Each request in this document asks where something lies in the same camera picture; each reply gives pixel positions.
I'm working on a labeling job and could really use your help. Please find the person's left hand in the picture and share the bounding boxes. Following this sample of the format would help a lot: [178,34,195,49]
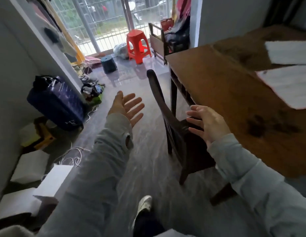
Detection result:
[107,91,145,128]

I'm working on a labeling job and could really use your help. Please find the person's right hand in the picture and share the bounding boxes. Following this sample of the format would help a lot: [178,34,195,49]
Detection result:
[186,105,231,148]

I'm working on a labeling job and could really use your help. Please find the person's right forearm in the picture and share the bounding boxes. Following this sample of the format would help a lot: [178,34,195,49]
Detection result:
[207,133,306,237]

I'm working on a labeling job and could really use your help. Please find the person's left forearm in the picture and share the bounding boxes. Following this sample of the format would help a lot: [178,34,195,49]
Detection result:
[37,113,134,237]

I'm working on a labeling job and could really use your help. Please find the dark wooden chair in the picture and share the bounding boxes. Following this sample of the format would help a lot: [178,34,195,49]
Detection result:
[146,69,238,206]

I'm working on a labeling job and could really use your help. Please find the pile of clothes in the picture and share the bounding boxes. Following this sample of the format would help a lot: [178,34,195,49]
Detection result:
[80,81,106,104]

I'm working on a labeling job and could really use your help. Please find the small dark blue stool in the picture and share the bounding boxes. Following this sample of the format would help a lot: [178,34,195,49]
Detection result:
[101,55,118,74]

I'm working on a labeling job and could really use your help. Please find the brown wooden table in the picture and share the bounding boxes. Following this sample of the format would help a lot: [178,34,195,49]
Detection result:
[165,25,306,179]

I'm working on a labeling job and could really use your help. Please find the pink cloth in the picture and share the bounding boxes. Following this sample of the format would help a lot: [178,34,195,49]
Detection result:
[84,56,102,68]

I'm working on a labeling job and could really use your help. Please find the clear plastic bag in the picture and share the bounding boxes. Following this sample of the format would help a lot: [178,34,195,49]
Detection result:
[113,42,130,60]

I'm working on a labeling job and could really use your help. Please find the red plastic stool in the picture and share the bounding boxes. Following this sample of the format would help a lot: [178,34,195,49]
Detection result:
[126,29,152,65]

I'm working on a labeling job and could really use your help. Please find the dark blue suitcase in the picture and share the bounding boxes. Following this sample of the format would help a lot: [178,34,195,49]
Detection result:
[27,76,85,132]

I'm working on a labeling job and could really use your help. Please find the wooden rack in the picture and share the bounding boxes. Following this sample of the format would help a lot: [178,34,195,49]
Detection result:
[148,23,171,65]

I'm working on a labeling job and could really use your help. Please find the metal window grille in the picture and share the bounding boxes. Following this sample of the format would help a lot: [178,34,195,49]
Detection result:
[50,0,173,56]

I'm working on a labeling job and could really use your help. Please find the black bag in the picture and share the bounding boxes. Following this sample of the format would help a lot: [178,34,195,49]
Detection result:
[33,75,60,91]

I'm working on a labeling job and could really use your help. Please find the clothes heap on rack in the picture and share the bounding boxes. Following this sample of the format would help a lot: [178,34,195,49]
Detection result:
[164,0,192,53]

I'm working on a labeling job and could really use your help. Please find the person's white shoe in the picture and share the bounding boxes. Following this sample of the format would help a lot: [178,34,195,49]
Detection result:
[131,195,153,230]

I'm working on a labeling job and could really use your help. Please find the white paper sheet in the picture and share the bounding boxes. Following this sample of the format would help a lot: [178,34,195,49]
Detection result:
[256,65,306,110]
[264,40,306,65]

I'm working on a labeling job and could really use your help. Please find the hanging clothes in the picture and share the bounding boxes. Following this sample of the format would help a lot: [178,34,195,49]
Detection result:
[26,0,85,65]

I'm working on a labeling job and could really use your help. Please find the person's dark trouser leg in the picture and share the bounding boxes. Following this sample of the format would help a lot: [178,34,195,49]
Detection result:
[133,210,166,237]

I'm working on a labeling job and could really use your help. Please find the white cable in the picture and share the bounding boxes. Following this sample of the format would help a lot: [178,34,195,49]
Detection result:
[53,105,98,168]

